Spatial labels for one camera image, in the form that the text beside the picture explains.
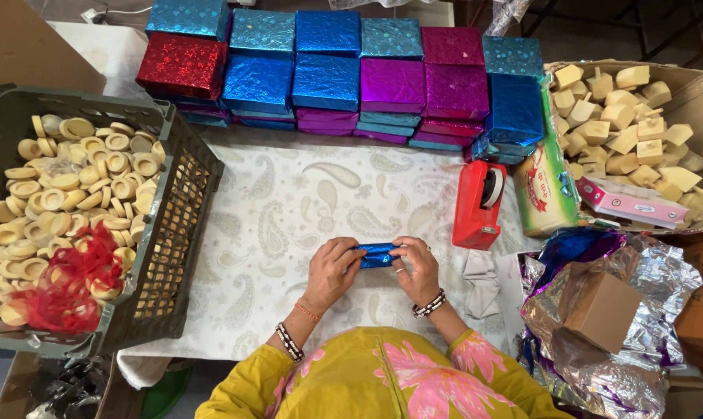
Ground small blue foil-wrapped box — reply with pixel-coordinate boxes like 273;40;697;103
353;242;400;270

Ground silver patterned foil strip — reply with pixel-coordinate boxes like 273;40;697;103
483;0;532;37

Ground grey folded cloth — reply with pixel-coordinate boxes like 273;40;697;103
462;249;502;320

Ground stack of shiny gift boxes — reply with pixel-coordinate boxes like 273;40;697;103
135;0;546;166

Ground red tape dispenser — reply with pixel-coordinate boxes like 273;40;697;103
452;160;508;251

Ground small brown cardboard box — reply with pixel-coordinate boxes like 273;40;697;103
563;272;644;355

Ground flat brown cardboard sheet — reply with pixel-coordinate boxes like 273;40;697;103
0;0;107;97

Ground clear tape roll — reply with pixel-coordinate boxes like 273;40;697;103
480;167;505;210

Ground heap of black plastic parts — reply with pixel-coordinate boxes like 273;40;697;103
24;356;115;419

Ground dark green plastic crate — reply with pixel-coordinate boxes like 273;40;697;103
0;81;225;360

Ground yellow floral tunic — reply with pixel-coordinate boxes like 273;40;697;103
194;326;575;419

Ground white cloth sheet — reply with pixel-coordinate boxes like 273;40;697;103
48;21;150;101

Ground white paisley table cloth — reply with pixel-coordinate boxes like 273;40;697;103
118;125;530;363

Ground heap of wooden blocks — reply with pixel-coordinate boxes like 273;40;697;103
551;64;703;229

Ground green and cream plastic bag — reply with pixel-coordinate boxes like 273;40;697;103
513;74;586;239

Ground black and white beaded bangle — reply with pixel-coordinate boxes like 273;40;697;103
275;322;305;363
411;289;448;320

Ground orange thread bracelet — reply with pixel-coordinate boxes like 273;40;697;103
294;301;322;324

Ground person's right hand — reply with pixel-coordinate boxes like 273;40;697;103
389;235;442;308

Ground green plastic item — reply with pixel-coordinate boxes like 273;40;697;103
140;365;193;419

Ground white power adapter with cable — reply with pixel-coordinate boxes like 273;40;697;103
80;5;154;25

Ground red mesh netting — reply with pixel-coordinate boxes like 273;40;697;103
15;224;125;334

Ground pile of foil wrapping sheets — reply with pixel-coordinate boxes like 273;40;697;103
517;227;703;419

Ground pink flat box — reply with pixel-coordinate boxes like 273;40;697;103
575;176;690;230

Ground dark metal furniture frame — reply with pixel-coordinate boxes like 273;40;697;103
523;0;703;66

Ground person's left hand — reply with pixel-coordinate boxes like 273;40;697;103
300;236;368;318

